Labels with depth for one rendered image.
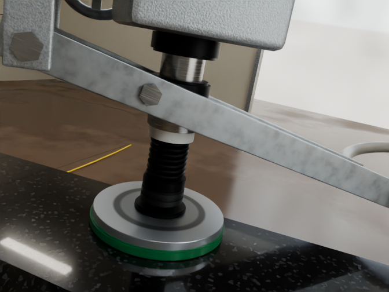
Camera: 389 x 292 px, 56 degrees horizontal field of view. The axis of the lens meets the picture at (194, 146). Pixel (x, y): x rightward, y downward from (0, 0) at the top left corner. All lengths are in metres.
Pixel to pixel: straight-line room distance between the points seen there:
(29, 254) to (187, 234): 0.21
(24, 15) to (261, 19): 0.26
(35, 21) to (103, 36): 6.20
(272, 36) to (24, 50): 0.28
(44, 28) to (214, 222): 0.37
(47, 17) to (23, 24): 0.03
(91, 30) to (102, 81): 6.32
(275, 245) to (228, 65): 5.04
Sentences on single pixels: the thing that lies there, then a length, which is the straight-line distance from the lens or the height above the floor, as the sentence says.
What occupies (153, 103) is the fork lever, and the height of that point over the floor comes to 1.06.
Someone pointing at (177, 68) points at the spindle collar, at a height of 1.10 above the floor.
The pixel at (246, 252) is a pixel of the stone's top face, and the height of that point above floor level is 0.85.
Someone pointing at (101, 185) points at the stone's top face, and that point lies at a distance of 0.74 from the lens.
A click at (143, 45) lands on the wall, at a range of 6.21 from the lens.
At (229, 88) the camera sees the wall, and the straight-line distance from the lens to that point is 5.60.
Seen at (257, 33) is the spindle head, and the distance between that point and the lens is 0.47.
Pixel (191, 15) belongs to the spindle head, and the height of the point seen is 1.17.
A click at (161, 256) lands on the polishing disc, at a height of 0.86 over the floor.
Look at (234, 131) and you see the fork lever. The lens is 0.54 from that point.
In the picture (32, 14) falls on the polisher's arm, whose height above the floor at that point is 1.14.
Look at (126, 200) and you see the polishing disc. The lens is 0.62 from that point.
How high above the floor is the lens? 1.15
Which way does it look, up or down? 16 degrees down
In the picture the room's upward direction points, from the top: 10 degrees clockwise
